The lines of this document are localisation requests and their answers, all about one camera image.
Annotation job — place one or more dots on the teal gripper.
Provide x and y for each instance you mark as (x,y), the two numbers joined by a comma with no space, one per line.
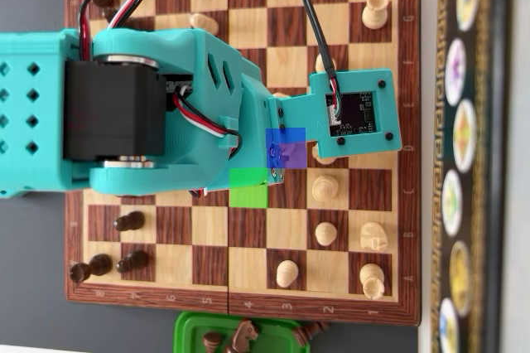
(256,114)

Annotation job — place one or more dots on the dark wooden pawn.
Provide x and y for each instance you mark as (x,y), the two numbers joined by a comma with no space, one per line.
(130,221)
(132,262)
(212,341)

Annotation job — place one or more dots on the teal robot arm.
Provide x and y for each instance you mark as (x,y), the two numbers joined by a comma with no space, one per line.
(33,46)

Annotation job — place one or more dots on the wooden chess board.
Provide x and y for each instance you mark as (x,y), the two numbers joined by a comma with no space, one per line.
(285,224)

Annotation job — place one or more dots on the dark wooden chess piece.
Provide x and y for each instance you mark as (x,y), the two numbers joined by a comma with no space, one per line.
(308,330)

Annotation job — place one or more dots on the light wooden knight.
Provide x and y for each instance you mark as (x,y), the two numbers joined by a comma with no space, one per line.
(327,161)
(372,237)

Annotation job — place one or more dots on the light wooden rook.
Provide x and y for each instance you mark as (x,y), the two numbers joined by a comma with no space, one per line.
(374,9)
(371,281)

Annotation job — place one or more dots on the dark wooden bishop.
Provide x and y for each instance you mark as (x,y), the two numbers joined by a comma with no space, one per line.
(108,13)

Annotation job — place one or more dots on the black gold patterned game box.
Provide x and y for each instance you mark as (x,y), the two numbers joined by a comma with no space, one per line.
(463,137)

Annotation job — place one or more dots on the dark wooden knight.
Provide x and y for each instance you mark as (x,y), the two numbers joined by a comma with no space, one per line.
(245,334)

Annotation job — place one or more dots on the green plastic tray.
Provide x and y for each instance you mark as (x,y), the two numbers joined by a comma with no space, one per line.
(190,332)

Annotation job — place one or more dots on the teal camera mount with board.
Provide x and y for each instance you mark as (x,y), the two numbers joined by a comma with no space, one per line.
(298,117)

